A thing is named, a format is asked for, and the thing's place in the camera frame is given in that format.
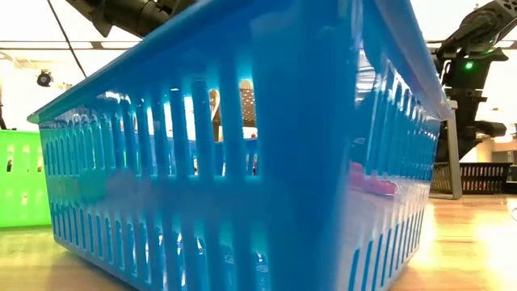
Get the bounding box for blue plastic basket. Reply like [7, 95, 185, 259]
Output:
[27, 0, 452, 291]

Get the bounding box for black plastic basket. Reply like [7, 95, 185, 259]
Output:
[430, 161, 513, 195]

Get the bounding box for black round ceiling fixture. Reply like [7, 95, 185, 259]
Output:
[36, 69, 54, 88]

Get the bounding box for green plastic basket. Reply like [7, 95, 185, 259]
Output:
[0, 129, 53, 228]

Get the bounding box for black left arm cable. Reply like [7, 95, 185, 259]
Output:
[46, 0, 88, 78]

